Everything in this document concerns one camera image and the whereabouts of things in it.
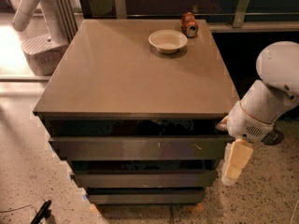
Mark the black tool on floor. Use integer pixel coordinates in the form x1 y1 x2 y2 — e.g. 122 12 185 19
30 200 51 224

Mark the grey top drawer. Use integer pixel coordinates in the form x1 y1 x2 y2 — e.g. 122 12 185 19
50 135 232 161

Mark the grey bottom drawer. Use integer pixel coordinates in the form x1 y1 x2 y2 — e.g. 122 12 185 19
88 190 206 205

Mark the grey drawer cabinet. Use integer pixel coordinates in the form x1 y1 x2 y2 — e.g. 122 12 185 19
34 20 238 196

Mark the left metal wall bracket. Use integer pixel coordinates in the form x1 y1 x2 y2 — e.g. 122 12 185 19
114 0 127 20

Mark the red soda can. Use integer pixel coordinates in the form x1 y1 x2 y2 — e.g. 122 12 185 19
181 12 198 38

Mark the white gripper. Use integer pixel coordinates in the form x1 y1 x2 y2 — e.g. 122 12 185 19
216 102 284 186

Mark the metal wall bracket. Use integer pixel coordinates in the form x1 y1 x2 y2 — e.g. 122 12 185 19
232 0 250 28
114 0 127 20

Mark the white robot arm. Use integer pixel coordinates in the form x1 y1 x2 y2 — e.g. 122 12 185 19
217 41 299 186

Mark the white bowl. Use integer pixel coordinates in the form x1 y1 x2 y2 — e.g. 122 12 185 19
149 30 188 54

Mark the right metal wall bracket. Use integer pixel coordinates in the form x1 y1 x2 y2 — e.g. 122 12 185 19
232 0 250 28

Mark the grey middle drawer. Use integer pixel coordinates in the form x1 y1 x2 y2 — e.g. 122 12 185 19
71 170 217 189

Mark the grey drawer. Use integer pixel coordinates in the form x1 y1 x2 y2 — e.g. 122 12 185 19
88 190 206 205
50 135 232 161
71 170 217 189

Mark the aluminium frame post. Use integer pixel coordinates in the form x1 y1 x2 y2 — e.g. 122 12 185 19
54 0 78 42

